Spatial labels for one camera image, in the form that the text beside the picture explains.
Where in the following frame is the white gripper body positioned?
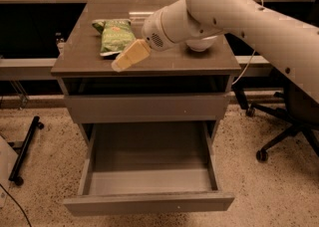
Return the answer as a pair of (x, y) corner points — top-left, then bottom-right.
(142, 9), (174, 52)

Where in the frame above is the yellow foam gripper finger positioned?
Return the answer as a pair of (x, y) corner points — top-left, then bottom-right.
(111, 39), (151, 72)

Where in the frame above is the green jalapeno chip bag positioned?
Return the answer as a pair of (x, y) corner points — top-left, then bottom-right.
(92, 19), (136, 57)

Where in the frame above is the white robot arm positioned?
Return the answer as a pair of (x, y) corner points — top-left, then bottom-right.
(112, 0), (319, 102)

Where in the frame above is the closed grey middle drawer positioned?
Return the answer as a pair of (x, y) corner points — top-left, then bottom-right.
(64, 94), (229, 123)

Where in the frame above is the grey drawer cabinet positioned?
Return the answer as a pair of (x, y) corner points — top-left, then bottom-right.
(52, 0), (239, 141)

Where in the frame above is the open grey bottom drawer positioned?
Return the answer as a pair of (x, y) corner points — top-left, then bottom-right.
(64, 121), (234, 216)

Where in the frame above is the white ceramic bowl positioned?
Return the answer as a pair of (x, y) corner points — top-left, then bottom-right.
(185, 36), (217, 53)

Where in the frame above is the black wheeled stand base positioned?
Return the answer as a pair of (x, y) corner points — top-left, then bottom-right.
(9, 115), (44, 186)

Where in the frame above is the black office chair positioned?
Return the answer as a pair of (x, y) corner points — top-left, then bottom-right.
(246, 83), (319, 162)

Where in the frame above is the white hanging cable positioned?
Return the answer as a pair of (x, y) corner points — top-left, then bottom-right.
(231, 50), (257, 86)

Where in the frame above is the black floor cable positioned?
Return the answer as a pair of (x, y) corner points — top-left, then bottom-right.
(0, 182), (34, 227)

